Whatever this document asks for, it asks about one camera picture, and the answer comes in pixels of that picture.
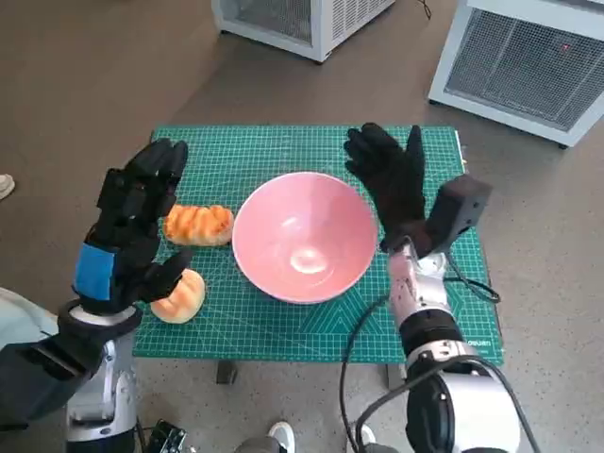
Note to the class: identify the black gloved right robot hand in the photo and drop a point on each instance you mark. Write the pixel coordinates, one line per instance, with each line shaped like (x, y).
(396, 189)

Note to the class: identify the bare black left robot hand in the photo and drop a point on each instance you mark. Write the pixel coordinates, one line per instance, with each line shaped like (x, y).
(122, 245)

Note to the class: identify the long striped toy bread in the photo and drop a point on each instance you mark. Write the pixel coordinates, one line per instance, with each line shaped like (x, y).
(198, 224)

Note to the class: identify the round toy bread bun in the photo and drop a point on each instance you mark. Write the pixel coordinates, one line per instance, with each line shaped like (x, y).
(181, 302)

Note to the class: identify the pink bowl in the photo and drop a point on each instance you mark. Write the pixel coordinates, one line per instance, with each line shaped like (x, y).
(307, 222)

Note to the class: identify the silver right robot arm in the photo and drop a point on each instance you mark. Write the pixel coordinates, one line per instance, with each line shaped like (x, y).
(420, 302)

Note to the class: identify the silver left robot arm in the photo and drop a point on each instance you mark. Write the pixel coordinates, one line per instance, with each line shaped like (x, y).
(104, 391)

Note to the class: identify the person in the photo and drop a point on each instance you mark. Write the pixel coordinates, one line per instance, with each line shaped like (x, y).
(19, 321)

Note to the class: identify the person's shoe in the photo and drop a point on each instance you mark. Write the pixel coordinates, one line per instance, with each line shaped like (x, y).
(5, 186)

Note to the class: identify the large white mesh cabinet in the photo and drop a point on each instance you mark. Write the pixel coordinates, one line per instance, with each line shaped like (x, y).
(514, 61)

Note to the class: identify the green cutting mat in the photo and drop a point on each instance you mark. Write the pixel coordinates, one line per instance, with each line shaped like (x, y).
(283, 330)

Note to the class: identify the black circuit board device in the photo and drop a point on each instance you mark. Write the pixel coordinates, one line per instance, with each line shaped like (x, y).
(167, 436)

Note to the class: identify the small white mesh cabinet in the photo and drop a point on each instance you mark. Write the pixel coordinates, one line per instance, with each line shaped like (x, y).
(269, 28)

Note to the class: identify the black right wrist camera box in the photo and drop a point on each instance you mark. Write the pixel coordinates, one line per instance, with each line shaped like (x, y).
(460, 212)

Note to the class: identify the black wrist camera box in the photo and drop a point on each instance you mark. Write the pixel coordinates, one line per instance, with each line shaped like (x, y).
(460, 212)
(33, 377)

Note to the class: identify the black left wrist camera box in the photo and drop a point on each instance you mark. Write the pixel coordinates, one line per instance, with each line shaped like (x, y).
(33, 377)

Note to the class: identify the grey table leg bracket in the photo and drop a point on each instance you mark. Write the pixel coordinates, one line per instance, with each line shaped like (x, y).
(396, 376)
(227, 373)

